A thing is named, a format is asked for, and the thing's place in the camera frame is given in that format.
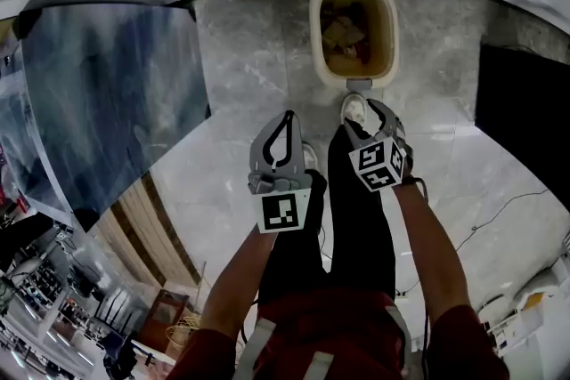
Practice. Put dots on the person's white shoe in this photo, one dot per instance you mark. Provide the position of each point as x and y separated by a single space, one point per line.
355 109
310 156

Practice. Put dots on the person's left forearm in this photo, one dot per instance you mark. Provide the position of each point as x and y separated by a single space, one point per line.
236 285

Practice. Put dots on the person's left white shoe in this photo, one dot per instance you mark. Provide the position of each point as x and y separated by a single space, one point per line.
310 156

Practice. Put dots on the brown wooden box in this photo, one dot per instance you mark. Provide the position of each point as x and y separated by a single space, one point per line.
162 316

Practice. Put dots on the person's red top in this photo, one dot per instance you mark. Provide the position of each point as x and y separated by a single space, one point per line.
338 338

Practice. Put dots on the stack of wooden planks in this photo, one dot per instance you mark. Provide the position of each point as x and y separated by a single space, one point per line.
147 231

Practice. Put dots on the brown paper trash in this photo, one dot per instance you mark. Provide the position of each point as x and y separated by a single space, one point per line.
345 33

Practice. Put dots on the person's right white shoe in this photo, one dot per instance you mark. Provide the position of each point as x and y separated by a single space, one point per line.
355 109

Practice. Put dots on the person's black trousers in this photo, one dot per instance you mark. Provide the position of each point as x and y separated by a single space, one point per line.
356 227

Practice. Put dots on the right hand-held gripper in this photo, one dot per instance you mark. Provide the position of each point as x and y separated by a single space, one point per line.
378 167

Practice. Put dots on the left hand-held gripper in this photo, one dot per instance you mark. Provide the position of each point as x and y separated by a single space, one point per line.
280 211

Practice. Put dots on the person's right forearm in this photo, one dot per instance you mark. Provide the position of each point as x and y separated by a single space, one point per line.
436 258

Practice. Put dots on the white pedal trash bin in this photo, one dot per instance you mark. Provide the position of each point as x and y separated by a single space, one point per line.
317 58

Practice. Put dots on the black glass-door cabinet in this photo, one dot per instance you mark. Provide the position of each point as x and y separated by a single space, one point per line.
525 111

